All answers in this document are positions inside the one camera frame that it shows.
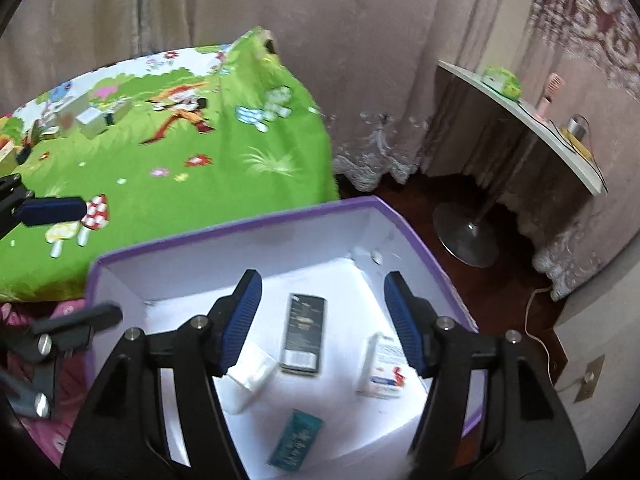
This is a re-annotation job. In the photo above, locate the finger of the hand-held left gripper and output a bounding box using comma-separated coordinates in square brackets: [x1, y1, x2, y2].
[0, 174, 87, 241]
[29, 302, 124, 365]

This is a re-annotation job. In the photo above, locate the brass outlet plate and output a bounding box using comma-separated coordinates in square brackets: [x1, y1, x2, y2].
[573, 354, 606, 404]

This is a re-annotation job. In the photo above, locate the maroon patterned lace curtain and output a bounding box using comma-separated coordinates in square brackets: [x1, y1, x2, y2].
[462, 0, 640, 302]

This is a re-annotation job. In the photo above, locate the green cartoon printed bedsheet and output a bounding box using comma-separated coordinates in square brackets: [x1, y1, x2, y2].
[0, 27, 342, 304]

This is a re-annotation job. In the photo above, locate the black rectangular box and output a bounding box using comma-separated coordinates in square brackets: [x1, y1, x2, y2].
[279, 292, 328, 376]

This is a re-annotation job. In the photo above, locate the black cable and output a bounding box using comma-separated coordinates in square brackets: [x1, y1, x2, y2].
[517, 100, 609, 194]

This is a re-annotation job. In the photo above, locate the white round pedestal table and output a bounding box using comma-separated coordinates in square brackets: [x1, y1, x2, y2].
[432, 59, 609, 269]

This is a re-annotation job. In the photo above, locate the pink printed cloth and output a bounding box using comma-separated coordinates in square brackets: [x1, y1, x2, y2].
[0, 299, 93, 463]

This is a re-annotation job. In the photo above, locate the white cable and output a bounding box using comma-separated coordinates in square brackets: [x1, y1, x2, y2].
[524, 285, 581, 392]

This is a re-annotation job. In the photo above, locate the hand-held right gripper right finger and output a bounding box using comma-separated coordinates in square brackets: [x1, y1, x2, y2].
[383, 270, 587, 480]

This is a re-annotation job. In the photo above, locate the white red-label medicine box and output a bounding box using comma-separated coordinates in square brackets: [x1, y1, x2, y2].
[355, 332, 408, 400]

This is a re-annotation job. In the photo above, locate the purple cardboard storage box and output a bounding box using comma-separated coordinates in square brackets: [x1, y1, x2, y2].
[82, 196, 488, 480]

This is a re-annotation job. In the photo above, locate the beige curtain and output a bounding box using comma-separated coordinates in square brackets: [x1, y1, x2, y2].
[0, 0, 506, 196]

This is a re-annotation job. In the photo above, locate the plain white box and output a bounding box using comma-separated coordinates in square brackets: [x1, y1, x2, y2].
[220, 342, 280, 416]

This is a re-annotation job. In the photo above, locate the teal small box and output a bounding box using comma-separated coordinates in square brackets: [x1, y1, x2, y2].
[267, 409, 325, 472]

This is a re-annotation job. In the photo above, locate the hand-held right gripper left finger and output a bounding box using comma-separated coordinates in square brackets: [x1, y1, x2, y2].
[60, 269, 264, 480]

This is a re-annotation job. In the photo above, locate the yellow flat item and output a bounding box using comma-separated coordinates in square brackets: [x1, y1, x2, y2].
[560, 127, 597, 160]

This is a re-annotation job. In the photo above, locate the green tissue pack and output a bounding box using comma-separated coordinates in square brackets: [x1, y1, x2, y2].
[481, 65, 522, 99]

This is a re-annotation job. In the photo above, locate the pink handheld fan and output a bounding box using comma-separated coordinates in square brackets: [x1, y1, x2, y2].
[537, 72, 564, 121]

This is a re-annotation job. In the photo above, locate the metal cup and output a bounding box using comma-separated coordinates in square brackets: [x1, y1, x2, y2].
[567, 115, 591, 142]

